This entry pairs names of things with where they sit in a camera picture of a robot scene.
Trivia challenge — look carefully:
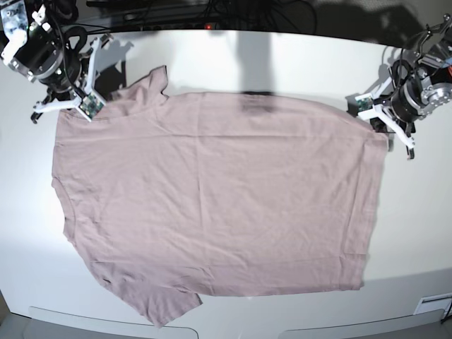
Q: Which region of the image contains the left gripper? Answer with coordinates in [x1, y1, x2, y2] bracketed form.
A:
[370, 76, 420, 160]

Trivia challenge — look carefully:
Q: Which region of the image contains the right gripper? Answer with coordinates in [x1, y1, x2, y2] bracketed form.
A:
[31, 34, 113, 124]

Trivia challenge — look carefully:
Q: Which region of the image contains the pink T-shirt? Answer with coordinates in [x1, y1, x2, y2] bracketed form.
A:
[52, 66, 388, 327]

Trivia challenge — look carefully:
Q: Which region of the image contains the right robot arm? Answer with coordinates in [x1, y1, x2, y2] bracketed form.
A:
[1, 1, 112, 123]

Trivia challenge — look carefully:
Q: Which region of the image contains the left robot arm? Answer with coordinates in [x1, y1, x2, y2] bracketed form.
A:
[370, 13, 451, 160]

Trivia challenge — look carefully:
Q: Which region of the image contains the black power strip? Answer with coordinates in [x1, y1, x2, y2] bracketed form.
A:
[142, 21, 215, 31]

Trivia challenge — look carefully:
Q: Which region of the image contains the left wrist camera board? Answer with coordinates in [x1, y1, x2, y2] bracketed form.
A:
[355, 93, 374, 114]

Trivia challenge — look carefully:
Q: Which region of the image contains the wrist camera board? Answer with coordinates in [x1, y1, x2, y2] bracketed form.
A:
[78, 92, 106, 121]
[355, 93, 374, 114]

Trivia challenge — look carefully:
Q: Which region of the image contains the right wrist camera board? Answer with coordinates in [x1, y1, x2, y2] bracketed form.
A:
[78, 92, 106, 121]

